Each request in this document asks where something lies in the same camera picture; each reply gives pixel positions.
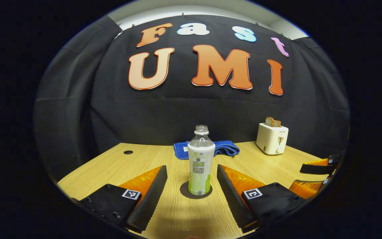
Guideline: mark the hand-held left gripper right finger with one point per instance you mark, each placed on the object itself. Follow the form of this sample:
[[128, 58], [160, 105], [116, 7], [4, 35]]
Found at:
[[232, 199]]

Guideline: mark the white toaster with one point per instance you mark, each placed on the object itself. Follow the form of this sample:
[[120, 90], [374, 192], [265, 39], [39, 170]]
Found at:
[[272, 139]]

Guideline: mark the blue towel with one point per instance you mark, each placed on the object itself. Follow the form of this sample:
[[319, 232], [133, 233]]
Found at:
[[225, 148]]

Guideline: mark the clear water bottle green label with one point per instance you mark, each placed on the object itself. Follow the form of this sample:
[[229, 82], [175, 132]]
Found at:
[[200, 159]]

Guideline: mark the black backdrop cloth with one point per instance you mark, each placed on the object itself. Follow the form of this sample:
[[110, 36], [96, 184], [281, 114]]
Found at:
[[191, 106]]

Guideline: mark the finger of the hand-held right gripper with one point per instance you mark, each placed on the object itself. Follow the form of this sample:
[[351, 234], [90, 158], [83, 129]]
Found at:
[[307, 189], [317, 168]]

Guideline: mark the dark round coaster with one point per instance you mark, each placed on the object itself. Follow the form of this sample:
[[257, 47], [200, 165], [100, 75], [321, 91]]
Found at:
[[184, 191]]

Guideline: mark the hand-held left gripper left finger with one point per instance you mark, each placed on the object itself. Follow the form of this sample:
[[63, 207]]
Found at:
[[151, 199]]

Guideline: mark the brown toast slice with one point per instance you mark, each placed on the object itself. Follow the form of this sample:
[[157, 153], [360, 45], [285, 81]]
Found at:
[[269, 121], [277, 123]]

